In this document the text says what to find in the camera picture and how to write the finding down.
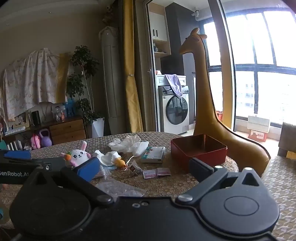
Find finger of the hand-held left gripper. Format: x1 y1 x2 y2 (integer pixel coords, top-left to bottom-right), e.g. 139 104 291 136
0 149 32 161
30 158 66 172

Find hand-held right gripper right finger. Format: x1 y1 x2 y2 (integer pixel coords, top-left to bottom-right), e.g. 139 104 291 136
176 157 269 205

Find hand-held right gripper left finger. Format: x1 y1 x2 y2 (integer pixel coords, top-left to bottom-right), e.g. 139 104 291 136
23 157 114 206

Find white bunny plush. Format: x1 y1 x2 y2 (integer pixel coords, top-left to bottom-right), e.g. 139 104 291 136
60 141 92 167

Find white cloth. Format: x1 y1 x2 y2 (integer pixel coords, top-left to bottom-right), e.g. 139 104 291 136
94 150 121 167

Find red tin box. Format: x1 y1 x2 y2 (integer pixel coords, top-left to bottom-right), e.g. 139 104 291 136
171 134 228 167

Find clear plastic bag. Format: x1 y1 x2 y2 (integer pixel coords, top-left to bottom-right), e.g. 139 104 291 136
95 178 147 198

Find white plastic bag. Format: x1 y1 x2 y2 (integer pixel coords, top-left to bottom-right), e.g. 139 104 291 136
108 136 141 153

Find face mask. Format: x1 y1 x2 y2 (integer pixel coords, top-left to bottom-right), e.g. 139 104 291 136
126 141 149 168

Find small zip bag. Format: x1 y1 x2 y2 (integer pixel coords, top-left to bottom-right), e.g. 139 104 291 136
92 166 111 180

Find pink toy case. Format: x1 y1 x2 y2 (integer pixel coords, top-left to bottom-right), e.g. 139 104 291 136
31 134 42 150

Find purple kettlebell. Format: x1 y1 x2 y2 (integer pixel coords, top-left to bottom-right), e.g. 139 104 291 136
39 128 52 147

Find wooden drawer cabinet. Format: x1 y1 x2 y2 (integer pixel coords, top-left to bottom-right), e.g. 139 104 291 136
48 117 87 145

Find white planter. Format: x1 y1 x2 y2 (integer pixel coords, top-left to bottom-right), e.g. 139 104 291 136
92 117 105 138

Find lace tablecloth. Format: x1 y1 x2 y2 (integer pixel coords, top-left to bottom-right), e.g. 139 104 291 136
0 132 238 230

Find black speaker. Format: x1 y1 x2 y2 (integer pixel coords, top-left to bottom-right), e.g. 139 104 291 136
31 111 41 126

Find small tea bag packet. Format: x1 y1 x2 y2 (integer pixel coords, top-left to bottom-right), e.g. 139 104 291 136
128 161 142 176

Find tissue pack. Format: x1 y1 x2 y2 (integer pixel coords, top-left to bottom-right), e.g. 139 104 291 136
141 146 166 163

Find white washing machine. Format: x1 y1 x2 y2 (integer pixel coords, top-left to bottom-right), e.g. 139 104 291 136
155 75 189 135

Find blue toy figures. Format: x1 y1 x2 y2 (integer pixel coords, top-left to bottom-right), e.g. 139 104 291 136
65 97 75 116

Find tan giraffe chair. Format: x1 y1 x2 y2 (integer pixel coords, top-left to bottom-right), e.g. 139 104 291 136
179 28 271 178

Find red cardboard box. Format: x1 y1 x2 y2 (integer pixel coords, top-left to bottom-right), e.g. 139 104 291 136
248 130 269 142

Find floral draped cloth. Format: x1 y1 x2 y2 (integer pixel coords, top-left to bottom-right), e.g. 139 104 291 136
0 48 60 121

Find patterned seat cushion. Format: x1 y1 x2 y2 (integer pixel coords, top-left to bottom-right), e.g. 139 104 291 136
261 156 296 241

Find purple cloth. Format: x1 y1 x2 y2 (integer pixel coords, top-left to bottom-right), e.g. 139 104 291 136
165 74 183 99

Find covered floor air conditioner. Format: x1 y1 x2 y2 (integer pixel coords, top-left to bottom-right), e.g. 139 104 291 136
99 26 126 135

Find yellow curtain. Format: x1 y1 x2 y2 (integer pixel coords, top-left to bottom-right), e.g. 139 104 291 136
122 0 144 133

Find green potted plant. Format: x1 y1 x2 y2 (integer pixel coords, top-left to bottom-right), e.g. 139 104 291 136
66 45 104 126

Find picture frame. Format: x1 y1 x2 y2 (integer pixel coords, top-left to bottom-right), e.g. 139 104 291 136
13 113 30 129

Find wooden wall cabinet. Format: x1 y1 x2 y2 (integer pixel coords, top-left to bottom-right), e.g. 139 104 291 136
148 2 171 58

